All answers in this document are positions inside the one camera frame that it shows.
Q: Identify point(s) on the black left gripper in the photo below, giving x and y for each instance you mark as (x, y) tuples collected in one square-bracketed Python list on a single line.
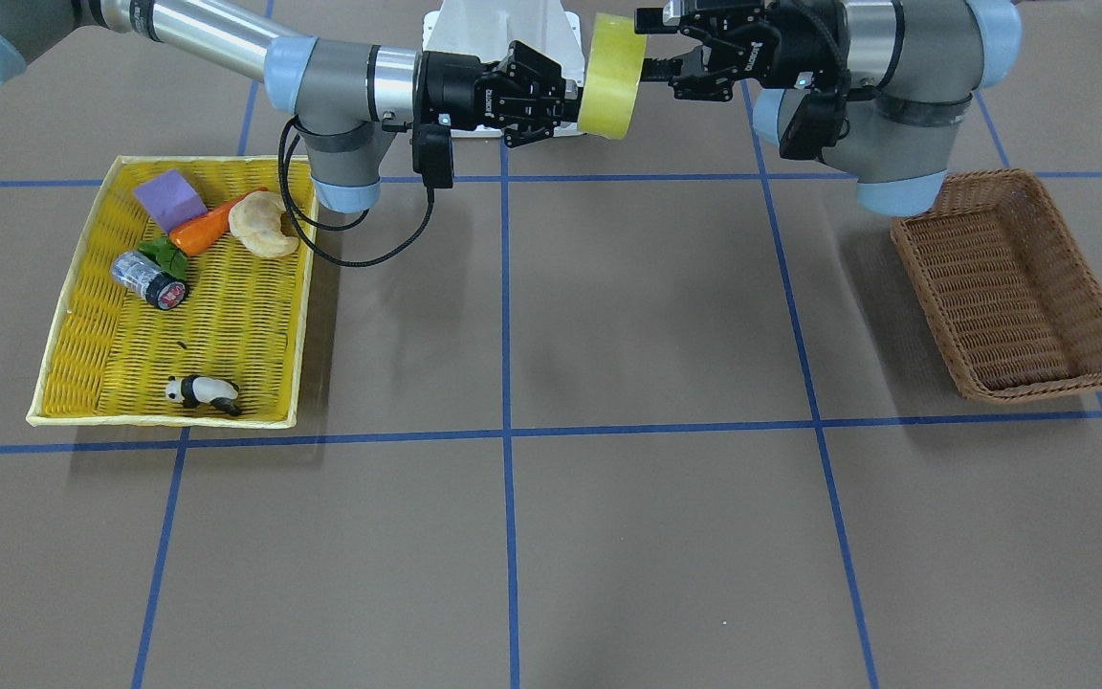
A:
[(793, 45)]

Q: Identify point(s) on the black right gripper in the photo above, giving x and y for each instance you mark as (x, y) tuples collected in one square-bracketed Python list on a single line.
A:
[(456, 90)]

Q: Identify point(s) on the yellow clear tape roll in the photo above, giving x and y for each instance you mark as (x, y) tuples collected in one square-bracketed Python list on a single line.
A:
[(612, 77)]

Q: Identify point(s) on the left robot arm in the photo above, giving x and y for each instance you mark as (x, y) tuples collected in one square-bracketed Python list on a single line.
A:
[(875, 89)]

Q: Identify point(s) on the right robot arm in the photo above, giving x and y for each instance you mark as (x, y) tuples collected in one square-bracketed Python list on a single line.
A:
[(348, 99)]

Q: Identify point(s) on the brown wicker basket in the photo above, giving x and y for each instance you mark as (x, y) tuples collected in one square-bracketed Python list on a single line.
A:
[(1012, 303)]

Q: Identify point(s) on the yellow woven plastic basket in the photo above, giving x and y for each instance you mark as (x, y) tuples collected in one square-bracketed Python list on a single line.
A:
[(109, 353)]

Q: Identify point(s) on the toy croissant bread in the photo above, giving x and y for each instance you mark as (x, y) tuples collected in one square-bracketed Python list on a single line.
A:
[(255, 220)]

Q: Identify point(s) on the purple foam cube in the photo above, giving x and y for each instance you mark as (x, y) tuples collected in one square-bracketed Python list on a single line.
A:
[(170, 200)]

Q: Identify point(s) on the toy carrot with leaves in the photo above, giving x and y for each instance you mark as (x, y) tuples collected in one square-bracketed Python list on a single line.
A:
[(171, 252)]

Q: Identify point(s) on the silver black battery can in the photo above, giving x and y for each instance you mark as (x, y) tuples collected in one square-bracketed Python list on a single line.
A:
[(141, 275)]

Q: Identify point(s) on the panda figurine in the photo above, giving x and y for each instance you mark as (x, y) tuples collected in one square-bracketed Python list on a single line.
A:
[(195, 390)]

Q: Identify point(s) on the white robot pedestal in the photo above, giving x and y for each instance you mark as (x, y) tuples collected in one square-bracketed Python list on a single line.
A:
[(485, 29)]

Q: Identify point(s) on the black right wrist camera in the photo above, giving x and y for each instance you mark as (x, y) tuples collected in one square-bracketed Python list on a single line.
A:
[(432, 152)]

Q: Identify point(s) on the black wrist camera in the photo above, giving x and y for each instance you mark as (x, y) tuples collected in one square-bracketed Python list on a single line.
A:
[(432, 152), (808, 122)]

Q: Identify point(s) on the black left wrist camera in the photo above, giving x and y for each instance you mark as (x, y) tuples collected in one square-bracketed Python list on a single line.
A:
[(808, 122)]

